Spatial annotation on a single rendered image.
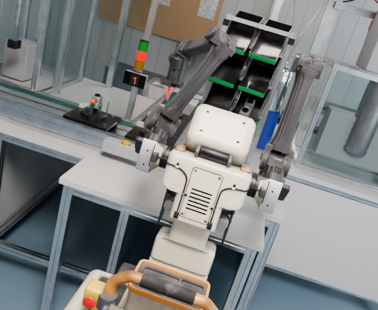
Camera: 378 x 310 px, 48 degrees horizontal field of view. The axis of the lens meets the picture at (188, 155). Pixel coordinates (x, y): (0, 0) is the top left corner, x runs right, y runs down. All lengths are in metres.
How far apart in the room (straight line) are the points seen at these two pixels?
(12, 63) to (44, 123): 0.92
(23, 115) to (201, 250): 1.23
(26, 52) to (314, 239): 2.25
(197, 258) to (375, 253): 1.76
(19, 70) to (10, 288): 1.39
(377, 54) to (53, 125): 1.91
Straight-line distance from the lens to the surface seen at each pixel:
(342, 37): 5.57
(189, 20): 5.56
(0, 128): 2.32
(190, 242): 1.52
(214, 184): 1.37
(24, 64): 3.09
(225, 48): 1.54
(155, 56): 5.71
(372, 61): 2.87
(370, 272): 3.18
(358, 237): 3.03
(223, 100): 2.24
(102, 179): 1.94
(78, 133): 2.22
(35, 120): 2.31
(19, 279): 2.68
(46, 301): 2.29
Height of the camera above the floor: 1.72
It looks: 20 degrees down
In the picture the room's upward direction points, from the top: 16 degrees clockwise
